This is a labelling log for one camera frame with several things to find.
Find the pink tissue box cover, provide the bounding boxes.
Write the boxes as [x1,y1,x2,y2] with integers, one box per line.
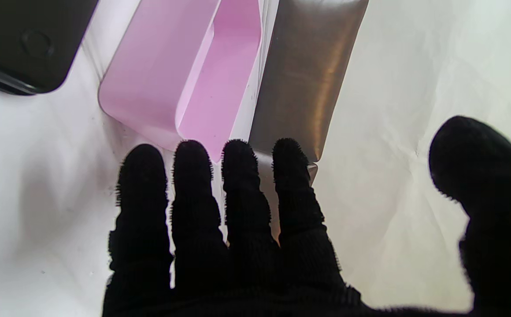
[98,0,267,163]

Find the brown leather sofa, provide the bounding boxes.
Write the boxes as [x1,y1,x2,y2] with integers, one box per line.
[249,0,370,185]

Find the black tissue box base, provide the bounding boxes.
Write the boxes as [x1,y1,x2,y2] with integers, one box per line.
[0,0,100,96]

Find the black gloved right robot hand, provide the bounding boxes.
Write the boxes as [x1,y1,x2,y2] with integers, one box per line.
[101,115,511,317]

